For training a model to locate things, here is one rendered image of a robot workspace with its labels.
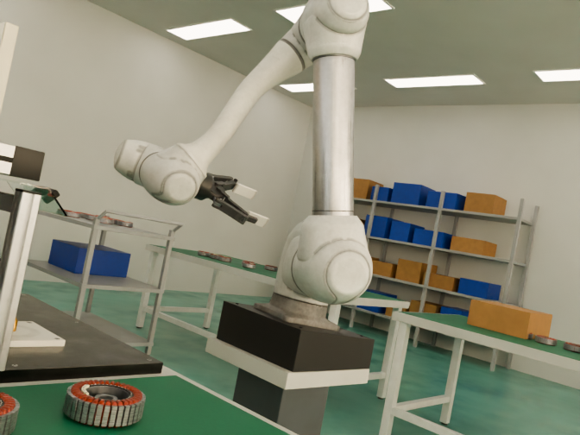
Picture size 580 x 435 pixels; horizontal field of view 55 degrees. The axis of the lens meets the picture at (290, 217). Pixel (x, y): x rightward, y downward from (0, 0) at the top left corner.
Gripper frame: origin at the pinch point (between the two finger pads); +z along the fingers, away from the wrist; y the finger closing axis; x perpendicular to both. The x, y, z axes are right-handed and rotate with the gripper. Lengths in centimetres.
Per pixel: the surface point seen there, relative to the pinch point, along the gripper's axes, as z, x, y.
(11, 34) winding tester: -72, -25, -22
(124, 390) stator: -42, 3, -68
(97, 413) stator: -48, 1, -74
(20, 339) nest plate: -53, 20, -46
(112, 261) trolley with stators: 45, 176, 191
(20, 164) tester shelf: -66, -15, -45
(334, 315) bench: 159, 105, 105
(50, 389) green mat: -50, 12, -62
